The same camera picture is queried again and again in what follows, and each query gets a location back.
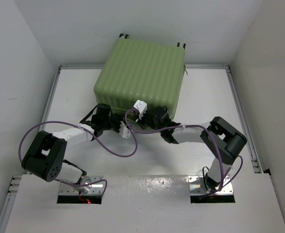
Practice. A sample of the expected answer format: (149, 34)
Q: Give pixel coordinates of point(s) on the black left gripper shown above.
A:
(119, 118)

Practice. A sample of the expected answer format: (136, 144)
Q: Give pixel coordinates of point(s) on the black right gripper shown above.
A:
(140, 122)

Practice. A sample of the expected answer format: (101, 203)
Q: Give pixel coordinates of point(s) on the light green suitcase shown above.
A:
(141, 70)

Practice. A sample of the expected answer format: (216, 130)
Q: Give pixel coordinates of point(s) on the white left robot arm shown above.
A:
(45, 157)

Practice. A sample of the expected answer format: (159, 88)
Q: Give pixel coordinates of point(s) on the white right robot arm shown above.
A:
(221, 138)

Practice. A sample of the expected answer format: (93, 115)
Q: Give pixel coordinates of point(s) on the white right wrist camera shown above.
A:
(141, 107)

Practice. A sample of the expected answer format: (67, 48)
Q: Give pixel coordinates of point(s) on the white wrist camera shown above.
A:
(141, 107)
(124, 131)

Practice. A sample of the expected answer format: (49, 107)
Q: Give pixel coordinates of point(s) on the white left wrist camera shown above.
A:
(124, 131)

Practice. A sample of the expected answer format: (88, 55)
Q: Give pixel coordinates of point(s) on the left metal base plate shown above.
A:
(92, 186)

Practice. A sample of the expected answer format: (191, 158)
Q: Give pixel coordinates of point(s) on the metal base plate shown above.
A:
(197, 187)
(92, 186)

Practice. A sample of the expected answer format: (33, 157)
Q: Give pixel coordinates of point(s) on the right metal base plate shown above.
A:
(197, 187)

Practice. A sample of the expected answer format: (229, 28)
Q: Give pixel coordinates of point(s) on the right aluminium table rail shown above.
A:
(256, 160)

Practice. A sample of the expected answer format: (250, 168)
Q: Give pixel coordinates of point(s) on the aluminium table rail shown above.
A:
(256, 160)
(15, 180)

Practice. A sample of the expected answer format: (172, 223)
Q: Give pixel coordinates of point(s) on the left aluminium table rail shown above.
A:
(15, 180)

